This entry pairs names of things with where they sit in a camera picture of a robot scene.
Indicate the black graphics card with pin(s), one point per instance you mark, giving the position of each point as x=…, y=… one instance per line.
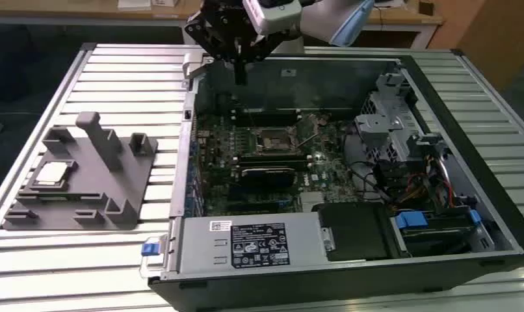
x=266, y=178

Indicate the small silver heat sink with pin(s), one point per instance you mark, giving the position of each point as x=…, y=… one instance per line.
x=312, y=200

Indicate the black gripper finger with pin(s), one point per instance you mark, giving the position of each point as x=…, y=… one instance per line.
x=244, y=71
x=202, y=32

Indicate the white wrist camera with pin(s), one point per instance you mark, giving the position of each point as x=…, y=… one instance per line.
x=275, y=16

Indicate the wooden desk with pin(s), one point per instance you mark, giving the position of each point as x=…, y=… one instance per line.
x=92, y=14

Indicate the silver CPU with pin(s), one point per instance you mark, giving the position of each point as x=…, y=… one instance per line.
x=52, y=174

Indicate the CPU socket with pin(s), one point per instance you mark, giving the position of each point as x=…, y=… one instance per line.
x=272, y=139

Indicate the blue case latch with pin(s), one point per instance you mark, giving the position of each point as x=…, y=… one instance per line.
x=150, y=249

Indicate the thin metal locking lever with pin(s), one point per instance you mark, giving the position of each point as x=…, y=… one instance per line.
x=252, y=115
x=308, y=138

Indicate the small brown box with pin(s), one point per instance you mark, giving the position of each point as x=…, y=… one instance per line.
x=426, y=8

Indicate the black RAM slot bank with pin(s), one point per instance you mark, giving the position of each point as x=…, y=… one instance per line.
x=266, y=113
x=271, y=162

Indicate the grey metal drive cage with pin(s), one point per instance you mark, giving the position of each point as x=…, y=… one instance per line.
x=375, y=125

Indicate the round coin battery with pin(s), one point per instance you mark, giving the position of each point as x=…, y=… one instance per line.
x=324, y=119

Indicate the grey plastic parts rack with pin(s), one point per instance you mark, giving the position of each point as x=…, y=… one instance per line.
x=127, y=182

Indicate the white box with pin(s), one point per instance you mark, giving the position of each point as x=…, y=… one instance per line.
x=134, y=4
x=164, y=2

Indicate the green motherboard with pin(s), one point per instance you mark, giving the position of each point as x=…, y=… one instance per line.
x=336, y=156

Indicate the black plastic cover box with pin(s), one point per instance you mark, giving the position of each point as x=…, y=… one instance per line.
x=358, y=230

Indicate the wooden cabinet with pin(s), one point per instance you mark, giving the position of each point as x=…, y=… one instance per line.
x=496, y=39

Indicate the green RAM stick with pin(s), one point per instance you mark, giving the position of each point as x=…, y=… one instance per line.
x=58, y=196

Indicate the silver power supply unit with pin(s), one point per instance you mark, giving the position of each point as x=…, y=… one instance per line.
x=202, y=247

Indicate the hard disk in blue carrier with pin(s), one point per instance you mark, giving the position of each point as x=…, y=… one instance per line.
x=411, y=220

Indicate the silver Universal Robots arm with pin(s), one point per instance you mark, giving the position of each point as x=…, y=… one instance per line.
x=318, y=19

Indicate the black open PC case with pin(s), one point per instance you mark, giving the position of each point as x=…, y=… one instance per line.
x=288, y=286

